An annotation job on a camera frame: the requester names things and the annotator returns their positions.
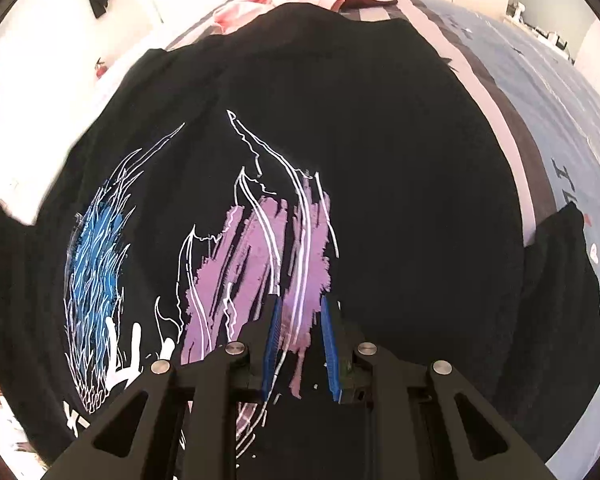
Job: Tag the small white appliance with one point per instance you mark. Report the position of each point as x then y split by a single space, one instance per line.
516 11

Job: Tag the striped grey bed blanket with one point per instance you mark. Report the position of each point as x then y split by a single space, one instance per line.
555 110

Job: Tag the black printed t-shirt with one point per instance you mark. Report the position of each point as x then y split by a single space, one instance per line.
380 160

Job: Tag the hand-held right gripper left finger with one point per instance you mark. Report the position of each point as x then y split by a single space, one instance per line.
272 345

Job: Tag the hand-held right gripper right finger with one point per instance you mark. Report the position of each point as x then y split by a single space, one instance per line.
330 350

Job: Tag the red fire extinguisher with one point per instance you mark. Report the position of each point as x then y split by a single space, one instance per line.
100 69

